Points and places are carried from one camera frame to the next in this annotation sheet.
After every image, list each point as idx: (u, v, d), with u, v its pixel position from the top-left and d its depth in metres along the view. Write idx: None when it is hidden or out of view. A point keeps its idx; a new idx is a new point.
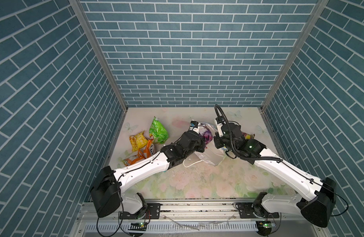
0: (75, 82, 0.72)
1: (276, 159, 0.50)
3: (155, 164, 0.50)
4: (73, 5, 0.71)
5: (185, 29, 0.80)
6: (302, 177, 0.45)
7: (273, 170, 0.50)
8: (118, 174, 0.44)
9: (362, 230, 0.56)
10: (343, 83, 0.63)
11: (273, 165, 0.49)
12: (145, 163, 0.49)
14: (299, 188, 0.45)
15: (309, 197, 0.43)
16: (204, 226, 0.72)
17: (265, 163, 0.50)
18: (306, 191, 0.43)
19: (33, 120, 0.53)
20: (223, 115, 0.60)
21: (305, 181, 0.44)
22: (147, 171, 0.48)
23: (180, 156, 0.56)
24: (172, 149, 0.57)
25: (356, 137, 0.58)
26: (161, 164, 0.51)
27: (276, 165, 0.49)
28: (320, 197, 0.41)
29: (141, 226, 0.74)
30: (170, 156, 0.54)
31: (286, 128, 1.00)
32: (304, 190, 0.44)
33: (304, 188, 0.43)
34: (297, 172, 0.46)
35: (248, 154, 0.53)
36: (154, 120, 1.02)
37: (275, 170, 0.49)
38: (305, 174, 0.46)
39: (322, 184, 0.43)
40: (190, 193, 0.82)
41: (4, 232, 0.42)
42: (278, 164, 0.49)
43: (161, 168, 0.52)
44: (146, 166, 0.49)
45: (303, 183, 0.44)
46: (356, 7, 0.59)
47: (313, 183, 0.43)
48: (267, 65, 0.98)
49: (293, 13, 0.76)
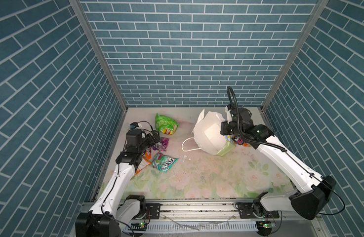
0: (75, 82, 0.72)
1: (280, 147, 0.49)
3: (122, 175, 0.50)
4: (73, 6, 0.71)
5: (185, 30, 0.81)
6: (302, 170, 0.44)
7: (274, 158, 0.50)
8: (98, 208, 0.41)
9: (362, 230, 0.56)
10: (343, 83, 0.63)
11: (277, 153, 0.48)
12: (111, 181, 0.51)
14: (296, 180, 0.45)
15: (303, 189, 0.44)
16: (204, 226, 0.72)
17: (269, 149, 0.50)
18: (303, 183, 0.43)
19: (34, 120, 0.53)
20: (235, 101, 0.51)
21: (305, 174, 0.43)
22: (122, 185, 0.47)
23: (137, 153, 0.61)
24: (127, 154, 0.58)
25: (356, 138, 0.58)
26: (128, 170, 0.52)
27: (280, 153, 0.48)
28: (316, 190, 0.41)
29: (141, 226, 0.74)
30: (128, 161, 0.55)
31: (286, 128, 1.00)
32: (302, 182, 0.44)
33: (302, 180, 0.43)
34: (299, 164, 0.45)
35: (253, 138, 0.52)
36: (158, 116, 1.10)
37: (276, 157, 0.49)
38: (307, 167, 0.45)
39: (321, 179, 0.42)
40: (190, 193, 0.82)
41: (4, 232, 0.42)
42: (281, 153, 0.48)
43: (130, 173, 0.52)
44: (116, 183, 0.48)
45: (302, 176, 0.43)
46: (356, 7, 0.59)
47: (312, 178, 0.43)
48: (267, 65, 0.98)
49: (293, 14, 0.76)
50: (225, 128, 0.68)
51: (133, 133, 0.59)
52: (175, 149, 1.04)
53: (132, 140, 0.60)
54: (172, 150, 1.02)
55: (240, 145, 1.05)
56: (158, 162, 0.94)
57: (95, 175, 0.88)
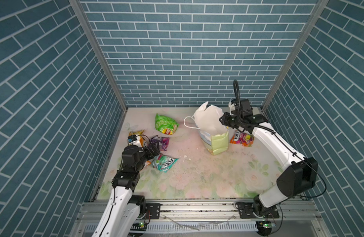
0: (75, 82, 0.72)
1: (271, 130, 0.55)
3: (118, 201, 0.49)
4: (73, 6, 0.71)
5: (185, 29, 0.80)
6: (286, 149, 0.49)
7: (264, 140, 0.56)
8: None
9: (362, 230, 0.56)
10: (343, 83, 0.63)
11: (266, 135, 0.54)
12: (107, 211, 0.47)
14: (280, 158, 0.50)
15: (285, 166, 0.49)
16: (204, 226, 0.72)
17: (261, 132, 0.56)
18: (285, 160, 0.48)
19: (34, 120, 0.53)
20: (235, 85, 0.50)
21: (288, 152, 0.48)
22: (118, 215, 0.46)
23: (134, 175, 0.56)
24: (123, 176, 0.56)
25: (356, 138, 0.58)
26: (124, 195, 0.50)
27: (269, 135, 0.54)
28: (295, 165, 0.45)
29: (141, 226, 0.74)
30: (125, 183, 0.54)
31: (286, 128, 1.00)
32: (284, 159, 0.49)
33: (284, 157, 0.49)
34: (286, 144, 0.51)
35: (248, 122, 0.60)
36: (159, 116, 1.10)
37: (264, 137, 0.55)
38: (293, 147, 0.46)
39: (303, 158, 0.47)
40: (190, 193, 0.82)
41: (4, 232, 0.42)
42: (271, 135, 0.54)
43: (127, 199, 0.51)
44: (112, 213, 0.46)
45: (284, 153, 0.49)
46: (356, 7, 0.59)
47: (294, 156, 0.47)
48: (267, 65, 0.98)
49: (293, 14, 0.76)
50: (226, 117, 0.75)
51: (128, 151, 0.57)
52: (174, 149, 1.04)
53: (128, 161, 0.57)
54: (172, 150, 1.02)
55: (241, 145, 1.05)
56: (158, 162, 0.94)
57: (95, 175, 0.88)
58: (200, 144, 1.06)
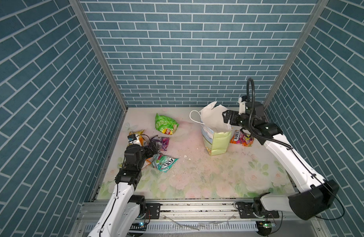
0: (75, 82, 0.72)
1: (286, 144, 0.50)
3: (121, 195, 0.51)
4: (73, 5, 0.71)
5: (185, 29, 0.80)
6: (303, 169, 0.44)
7: (278, 155, 0.51)
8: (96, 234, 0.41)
9: (362, 230, 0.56)
10: (343, 83, 0.63)
11: (281, 150, 0.49)
12: (110, 204, 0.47)
14: (295, 178, 0.46)
15: (302, 189, 0.44)
16: (204, 226, 0.72)
17: (274, 146, 0.51)
18: (302, 182, 0.44)
19: (34, 120, 0.53)
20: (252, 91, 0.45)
21: (306, 173, 0.44)
22: (121, 208, 0.48)
23: (137, 172, 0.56)
24: (126, 173, 0.58)
25: (356, 138, 0.58)
26: (127, 190, 0.52)
27: (284, 150, 0.49)
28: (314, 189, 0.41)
29: (141, 226, 0.74)
30: (128, 179, 0.56)
31: (286, 128, 1.00)
32: (300, 180, 0.45)
33: (301, 178, 0.44)
34: (303, 162, 0.46)
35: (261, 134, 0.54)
36: (158, 116, 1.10)
37: (278, 152, 0.50)
38: (311, 168, 0.45)
39: (323, 181, 0.42)
40: (190, 193, 0.82)
41: (4, 232, 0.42)
42: (287, 150, 0.48)
43: (129, 194, 0.52)
44: (115, 205, 0.48)
45: (303, 175, 0.44)
46: (356, 7, 0.59)
47: (313, 178, 0.43)
48: (267, 65, 0.98)
49: (293, 14, 0.76)
50: (235, 118, 0.69)
51: (131, 150, 0.59)
52: (174, 149, 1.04)
53: (130, 160, 0.59)
54: (172, 150, 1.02)
55: (241, 145, 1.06)
56: (158, 162, 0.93)
57: (95, 175, 0.88)
58: (200, 144, 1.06)
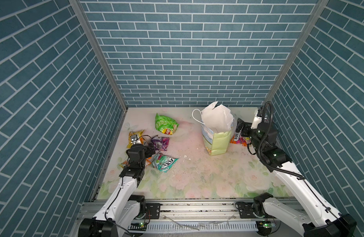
0: (75, 82, 0.72)
1: (297, 175, 0.48)
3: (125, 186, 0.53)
4: (73, 6, 0.71)
5: (185, 29, 0.80)
6: (317, 202, 0.43)
7: (290, 185, 0.49)
8: (101, 215, 0.43)
9: (362, 230, 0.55)
10: (343, 83, 0.63)
11: (293, 181, 0.48)
12: (115, 192, 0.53)
14: (310, 211, 0.44)
15: (318, 223, 0.42)
16: (204, 226, 0.72)
17: (286, 177, 0.50)
18: (317, 216, 0.42)
19: (33, 120, 0.53)
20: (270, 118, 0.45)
21: (320, 206, 0.42)
22: (125, 197, 0.50)
23: (140, 169, 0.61)
24: (130, 169, 0.63)
25: (356, 138, 0.58)
26: (131, 182, 0.56)
27: (296, 181, 0.47)
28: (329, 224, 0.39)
29: (141, 226, 0.74)
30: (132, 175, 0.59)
31: (286, 128, 1.00)
32: (316, 215, 0.42)
33: (316, 213, 0.42)
34: (315, 195, 0.44)
35: (269, 162, 0.53)
36: (158, 116, 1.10)
37: (290, 182, 0.49)
38: (324, 200, 0.43)
39: (339, 216, 0.40)
40: (190, 193, 0.82)
41: (4, 232, 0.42)
42: (298, 181, 0.47)
43: (132, 186, 0.55)
44: (120, 193, 0.51)
45: (316, 208, 0.42)
46: (356, 7, 0.59)
47: (328, 212, 0.41)
48: (267, 65, 0.98)
49: (293, 14, 0.76)
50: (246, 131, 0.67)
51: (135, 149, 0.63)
52: (174, 149, 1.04)
53: (134, 157, 0.63)
54: (172, 150, 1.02)
55: (241, 145, 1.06)
56: (158, 162, 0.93)
57: (95, 175, 0.88)
58: (200, 144, 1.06)
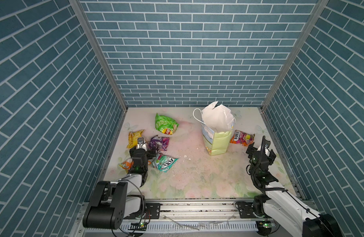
0: (75, 82, 0.72)
1: (280, 188, 0.59)
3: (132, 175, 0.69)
4: (73, 5, 0.71)
5: (185, 29, 0.80)
6: (299, 206, 0.50)
7: (274, 196, 0.58)
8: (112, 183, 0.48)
9: (363, 230, 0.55)
10: (343, 83, 0.63)
11: (276, 192, 0.57)
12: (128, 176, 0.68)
14: (295, 216, 0.50)
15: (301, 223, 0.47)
16: (204, 226, 0.72)
17: (273, 192, 0.59)
18: (300, 217, 0.47)
19: (34, 120, 0.53)
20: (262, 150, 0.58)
21: (301, 209, 0.49)
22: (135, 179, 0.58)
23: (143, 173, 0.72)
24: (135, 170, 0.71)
25: (356, 138, 0.58)
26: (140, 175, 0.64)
27: (280, 192, 0.57)
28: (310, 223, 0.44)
29: (141, 226, 0.74)
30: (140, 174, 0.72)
31: (286, 128, 1.00)
32: (298, 216, 0.48)
33: (298, 214, 0.48)
34: (298, 202, 0.51)
35: (261, 185, 0.64)
36: (158, 116, 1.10)
37: (275, 194, 0.58)
38: (305, 205, 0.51)
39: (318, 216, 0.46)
40: (190, 192, 0.82)
41: (4, 232, 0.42)
42: (281, 193, 0.56)
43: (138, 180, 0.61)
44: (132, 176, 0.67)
45: (298, 210, 0.49)
46: (356, 7, 0.59)
47: (308, 213, 0.47)
48: (267, 65, 0.98)
49: (293, 14, 0.76)
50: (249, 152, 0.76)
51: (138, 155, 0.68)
52: (174, 149, 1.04)
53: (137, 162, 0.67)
54: (172, 150, 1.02)
55: (241, 145, 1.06)
56: (158, 162, 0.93)
57: (95, 175, 0.88)
58: (200, 144, 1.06)
